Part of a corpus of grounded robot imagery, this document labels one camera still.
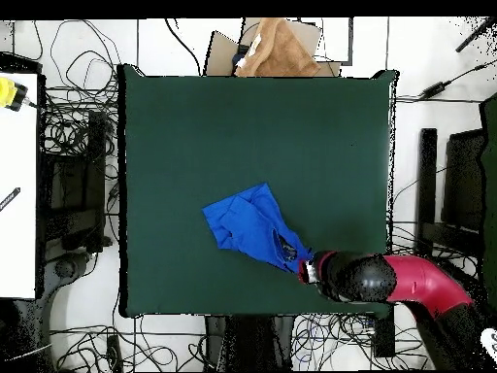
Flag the blue shirt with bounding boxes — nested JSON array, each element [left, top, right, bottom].
[[201, 182, 315, 274]]

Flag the dark green table cloth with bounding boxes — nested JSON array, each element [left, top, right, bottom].
[[116, 63, 399, 319]]

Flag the black chair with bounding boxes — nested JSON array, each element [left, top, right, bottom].
[[416, 127, 486, 254]]

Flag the brown towel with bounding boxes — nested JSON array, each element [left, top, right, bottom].
[[233, 17, 322, 78]]

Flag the cardboard box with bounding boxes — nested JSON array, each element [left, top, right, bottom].
[[204, 17, 343, 78]]

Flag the black rod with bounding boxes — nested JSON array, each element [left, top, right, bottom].
[[454, 17, 497, 53]]

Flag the white table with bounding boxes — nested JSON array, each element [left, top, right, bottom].
[[0, 71, 40, 300]]

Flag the black marker pen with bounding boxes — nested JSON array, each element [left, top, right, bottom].
[[0, 186, 21, 213]]

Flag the yellow and black tool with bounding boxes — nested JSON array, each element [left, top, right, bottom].
[[0, 76, 29, 113]]

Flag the black cable tangle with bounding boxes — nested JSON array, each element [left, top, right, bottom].
[[290, 312, 428, 370], [50, 318, 207, 372], [32, 18, 121, 160]]

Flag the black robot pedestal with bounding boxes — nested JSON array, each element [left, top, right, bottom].
[[204, 314, 296, 372]]

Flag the black power adapter with cable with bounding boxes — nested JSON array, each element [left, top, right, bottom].
[[395, 57, 497, 104]]

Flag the black metal frame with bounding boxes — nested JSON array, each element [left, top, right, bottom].
[[38, 110, 114, 254]]

